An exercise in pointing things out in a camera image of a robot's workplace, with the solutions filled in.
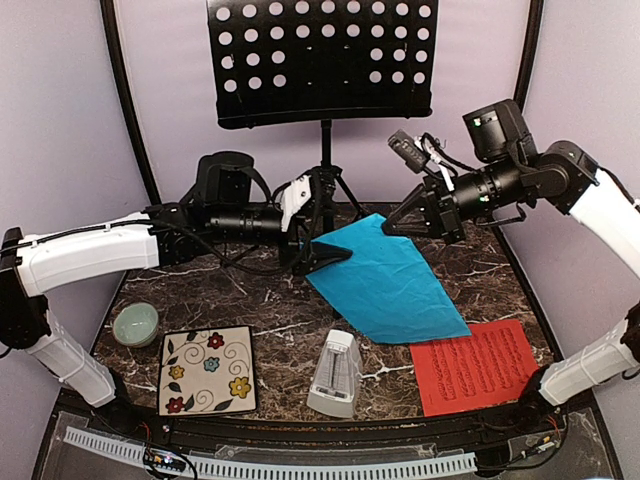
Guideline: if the square floral plate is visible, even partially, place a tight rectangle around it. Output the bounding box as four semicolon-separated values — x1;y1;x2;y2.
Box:
157;325;258;417

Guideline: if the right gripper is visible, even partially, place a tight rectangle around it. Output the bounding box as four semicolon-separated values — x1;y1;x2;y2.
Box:
381;152;528;244

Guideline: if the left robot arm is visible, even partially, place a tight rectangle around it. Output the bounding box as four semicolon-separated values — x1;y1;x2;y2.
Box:
1;151;352;436

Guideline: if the green ceramic bowl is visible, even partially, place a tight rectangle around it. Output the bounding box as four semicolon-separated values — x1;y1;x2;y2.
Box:
112;302;159;348

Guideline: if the white metronome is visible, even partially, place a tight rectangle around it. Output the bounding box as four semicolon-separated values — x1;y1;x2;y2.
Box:
306;329;362;419

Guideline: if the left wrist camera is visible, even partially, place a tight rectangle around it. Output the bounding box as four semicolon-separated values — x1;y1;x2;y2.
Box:
272;169;322;232

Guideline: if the left black frame post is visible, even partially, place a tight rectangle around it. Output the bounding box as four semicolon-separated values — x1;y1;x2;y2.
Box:
99;0;162;205

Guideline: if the right black frame post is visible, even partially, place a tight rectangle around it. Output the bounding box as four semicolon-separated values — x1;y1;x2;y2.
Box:
513;0;545;111

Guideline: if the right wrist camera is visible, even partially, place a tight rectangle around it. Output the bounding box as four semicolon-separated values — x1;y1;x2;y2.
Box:
387;130;457;191

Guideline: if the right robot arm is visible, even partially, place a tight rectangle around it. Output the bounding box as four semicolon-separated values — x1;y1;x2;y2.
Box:
382;99;639;434

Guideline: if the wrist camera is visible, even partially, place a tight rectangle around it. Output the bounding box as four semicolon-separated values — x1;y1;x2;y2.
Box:
272;169;322;232
387;130;457;191

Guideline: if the black music stand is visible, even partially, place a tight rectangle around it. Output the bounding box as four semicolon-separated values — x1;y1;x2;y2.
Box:
203;0;436;236

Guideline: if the red sheet music page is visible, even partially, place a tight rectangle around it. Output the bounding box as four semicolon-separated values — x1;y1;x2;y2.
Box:
410;319;538;417

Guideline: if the white cable duct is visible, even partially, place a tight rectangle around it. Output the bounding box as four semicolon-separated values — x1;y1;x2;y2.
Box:
63;427;477;479

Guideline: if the black frame post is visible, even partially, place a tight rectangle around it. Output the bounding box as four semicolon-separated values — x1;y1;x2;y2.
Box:
99;0;162;205
513;0;545;111

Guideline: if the blue sheet music page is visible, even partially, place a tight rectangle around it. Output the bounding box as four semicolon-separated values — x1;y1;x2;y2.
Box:
307;214;471;344

